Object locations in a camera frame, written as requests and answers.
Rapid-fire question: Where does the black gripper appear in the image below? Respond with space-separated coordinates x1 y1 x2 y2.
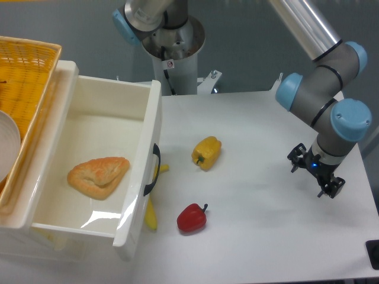
287 143 345 199

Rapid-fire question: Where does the white top drawer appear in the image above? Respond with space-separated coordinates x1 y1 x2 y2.
30 75 163 262

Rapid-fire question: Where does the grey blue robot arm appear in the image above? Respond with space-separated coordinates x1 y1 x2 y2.
113 1 372 198

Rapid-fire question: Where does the white drawer cabinet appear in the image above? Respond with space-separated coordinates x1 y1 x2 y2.
1 60 79 259

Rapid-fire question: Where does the black corner device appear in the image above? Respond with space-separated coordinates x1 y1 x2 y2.
365 240 379 270

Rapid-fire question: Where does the yellow bell pepper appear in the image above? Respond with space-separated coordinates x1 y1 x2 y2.
191 136 222 171

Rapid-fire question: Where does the red bell pepper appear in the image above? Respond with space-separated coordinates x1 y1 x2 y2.
176 204 208 233

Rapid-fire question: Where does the yellow banana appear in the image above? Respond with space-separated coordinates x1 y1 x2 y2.
144 164 169 231

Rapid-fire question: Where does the bread croissant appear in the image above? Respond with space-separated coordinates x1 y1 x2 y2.
67 157 130 201

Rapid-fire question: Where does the yellow woven basket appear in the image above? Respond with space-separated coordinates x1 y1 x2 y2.
1 36 62 207

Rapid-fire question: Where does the white plate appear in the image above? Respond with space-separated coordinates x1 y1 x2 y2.
0 111 21 182

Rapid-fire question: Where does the black top drawer handle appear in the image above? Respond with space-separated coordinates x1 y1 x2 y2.
143 143 161 196

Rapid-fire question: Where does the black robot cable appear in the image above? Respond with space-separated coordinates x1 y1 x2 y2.
160 46 178 96

